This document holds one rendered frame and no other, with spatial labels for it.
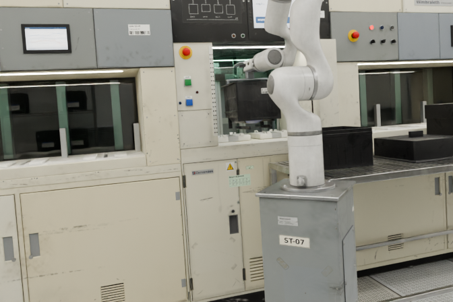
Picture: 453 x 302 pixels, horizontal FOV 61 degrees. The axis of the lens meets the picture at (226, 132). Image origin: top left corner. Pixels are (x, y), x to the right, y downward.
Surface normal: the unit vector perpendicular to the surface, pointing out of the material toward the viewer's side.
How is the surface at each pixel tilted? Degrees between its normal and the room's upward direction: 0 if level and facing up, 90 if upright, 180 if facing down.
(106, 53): 90
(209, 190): 90
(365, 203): 90
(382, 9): 90
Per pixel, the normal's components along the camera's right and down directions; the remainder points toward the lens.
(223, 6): 0.28, 0.04
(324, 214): -0.48, 0.07
